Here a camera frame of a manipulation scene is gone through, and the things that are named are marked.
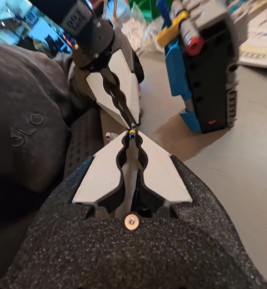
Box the blue and black brick model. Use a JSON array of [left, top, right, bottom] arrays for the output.
[[156, 0, 240, 134]]

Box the clear plastic bag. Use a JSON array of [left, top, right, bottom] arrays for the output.
[[122, 2, 166, 55]]

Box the building instruction booklet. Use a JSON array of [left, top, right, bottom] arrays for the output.
[[237, 3, 267, 70]]

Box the grey curved panel piece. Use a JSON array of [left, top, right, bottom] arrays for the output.
[[105, 132, 121, 142]]

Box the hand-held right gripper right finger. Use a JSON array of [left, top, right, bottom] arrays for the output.
[[135, 131, 193, 207]]

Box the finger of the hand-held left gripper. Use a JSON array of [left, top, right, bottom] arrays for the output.
[[107, 48, 141, 127], [85, 71, 131, 129]]

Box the green box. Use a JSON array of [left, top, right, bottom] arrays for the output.
[[128, 0, 170, 20]]

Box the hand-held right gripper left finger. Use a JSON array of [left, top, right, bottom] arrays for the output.
[[72, 131, 131, 214]]

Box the person's grey sweater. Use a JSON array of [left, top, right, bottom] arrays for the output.
[[0, 41, 73, 226]]

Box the grey desk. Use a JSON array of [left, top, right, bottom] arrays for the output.
[[100, 52, 267, 285]]

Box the person's left forearm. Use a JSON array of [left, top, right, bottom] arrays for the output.
[[54, 53, 98, 109]]

